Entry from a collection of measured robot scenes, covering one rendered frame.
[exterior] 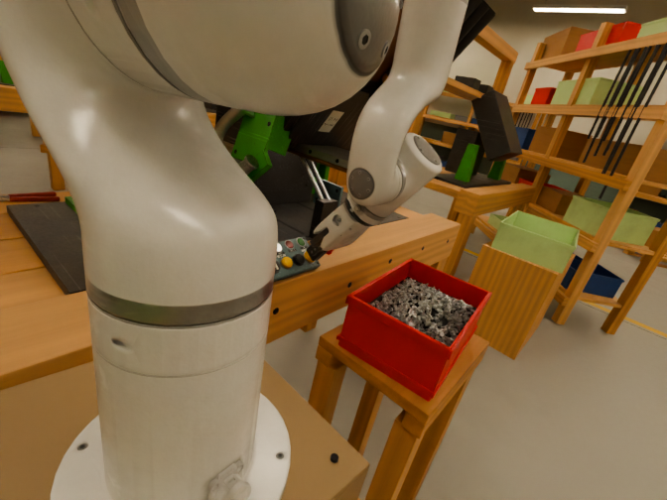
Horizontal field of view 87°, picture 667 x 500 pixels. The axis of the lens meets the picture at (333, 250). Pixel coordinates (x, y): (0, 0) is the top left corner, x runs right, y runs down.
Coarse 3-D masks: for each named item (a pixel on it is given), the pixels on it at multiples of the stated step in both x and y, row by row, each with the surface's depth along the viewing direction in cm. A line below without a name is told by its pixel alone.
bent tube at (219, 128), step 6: (234, 108) 85; (228, 114) 86; (234, 114) 85; (240, 114) 85; (246, 114) 84; (252, 114) 85; (222, 120) 87; (228, 120) 87; (234, 120) 87; (216, 126) 88; (222, 126) 88; (228, 126) 88; (216, 132) 89; (222, 132) 89; (222, 138) 90
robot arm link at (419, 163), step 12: (408, 144) 54; (420, 144) 56; (408, 156) 54; (420, 156) 54; (432, 156) 56; (408, 168) 55; (420, 168) 54; (432, 168) 54; (408, 180) 56; (420, 180) 56; (408, 192) 58; (384, 204) 59; (396, 204) 60; (384, 216) 63
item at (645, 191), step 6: (642, 186) 675; (648, 186) 669; (636, 192) 674; (642, 192) 672; (648, 192) 670; (654, 192) 664; (660, 192) 681; (648, 198) 664; (654, 198) 658; (660, 198) 656; (666, 198) 653; (636, 210) 697; (660, 222) 686
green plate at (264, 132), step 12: (252, 120) 86; (264, 120) 84; (276, 120) 82; (240, 132) 88; (252, 132) 86; (264, 132) 83; (276, 132) 85; (288, 132) 88; (240, 144) 88; (252, 144) 85; (264, 144) 83; (276, 144) 86; (288, 144) 89; (240, 156) 88
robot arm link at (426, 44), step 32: (416, 0) 48; (448, 0) 47; (416, 32) 49; (448, 32) 49; (416, 64) 50; (448, 64) 51; (384, 96) 50; (416, 96) 49; (384, 128) 49; (352, 160) 52; (384, 160) 50; (352, 192) 54; (384, 192) 52
